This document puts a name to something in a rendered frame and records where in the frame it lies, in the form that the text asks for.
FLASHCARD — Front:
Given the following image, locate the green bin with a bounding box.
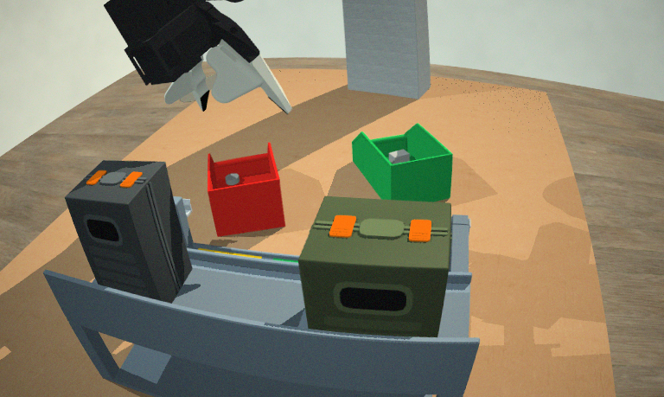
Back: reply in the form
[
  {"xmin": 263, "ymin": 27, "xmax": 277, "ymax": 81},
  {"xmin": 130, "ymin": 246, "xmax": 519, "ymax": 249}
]
[{"xmin": 352, "ymin": 123, "xmax": 453, "ymax": 202}]

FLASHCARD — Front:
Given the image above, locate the dark grey tool case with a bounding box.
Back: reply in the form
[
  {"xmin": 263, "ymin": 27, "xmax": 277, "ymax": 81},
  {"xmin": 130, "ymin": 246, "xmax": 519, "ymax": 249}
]
[{"xmin": 65, "ymin": 160, "xmax": 193, "ymax": 304}]

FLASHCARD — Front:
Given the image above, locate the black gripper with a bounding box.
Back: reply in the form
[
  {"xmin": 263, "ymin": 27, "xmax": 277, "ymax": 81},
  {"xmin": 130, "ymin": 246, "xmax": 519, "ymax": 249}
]
[{"xmin": 104, "ymin": 0, "xmax": 292, "ymax": 114}]

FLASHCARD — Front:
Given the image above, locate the olive green tool case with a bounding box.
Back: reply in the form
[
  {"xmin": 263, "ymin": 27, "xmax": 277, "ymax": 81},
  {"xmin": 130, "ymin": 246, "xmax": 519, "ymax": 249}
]
[{"xmin": 298, "ymin": 196, "xmax": 452, "ymax": 337}]

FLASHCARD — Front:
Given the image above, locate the red bin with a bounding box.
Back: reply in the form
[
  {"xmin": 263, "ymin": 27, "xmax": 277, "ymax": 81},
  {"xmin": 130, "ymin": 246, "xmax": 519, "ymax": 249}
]
[{"xmin": 207, "ymin": 143, "xmax": 285, "ymax": 237}]

